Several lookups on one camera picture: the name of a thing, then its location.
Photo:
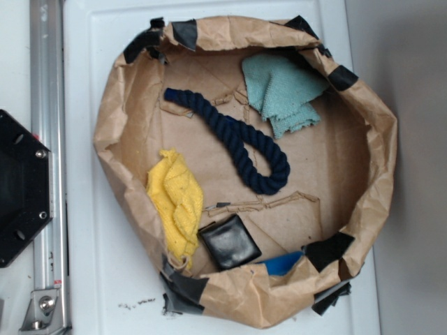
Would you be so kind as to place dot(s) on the white tray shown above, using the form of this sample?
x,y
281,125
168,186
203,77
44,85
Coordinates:
x,y
114,286

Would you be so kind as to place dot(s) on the light blue cloth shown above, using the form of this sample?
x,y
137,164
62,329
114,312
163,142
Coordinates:
x,y
282,92

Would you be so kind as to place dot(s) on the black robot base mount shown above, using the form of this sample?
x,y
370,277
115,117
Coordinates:
x,y
24,187

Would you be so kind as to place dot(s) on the bright blue plastic object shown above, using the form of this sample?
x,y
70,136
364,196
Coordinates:
x,y
281,265

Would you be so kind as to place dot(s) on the black square leather pouch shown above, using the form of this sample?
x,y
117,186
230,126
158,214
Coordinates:
x,y
229,243

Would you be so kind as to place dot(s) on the aluminium extrusion rail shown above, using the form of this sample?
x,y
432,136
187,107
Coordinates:
x,y
51,273

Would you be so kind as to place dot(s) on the yellow cloth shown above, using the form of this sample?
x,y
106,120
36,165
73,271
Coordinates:
x,y
178,198

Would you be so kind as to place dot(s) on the metal corner bracket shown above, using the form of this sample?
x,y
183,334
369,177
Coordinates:
x,y
44,313

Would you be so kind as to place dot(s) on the brown paper bin liner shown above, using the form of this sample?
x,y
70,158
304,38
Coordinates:
x,y
324,190

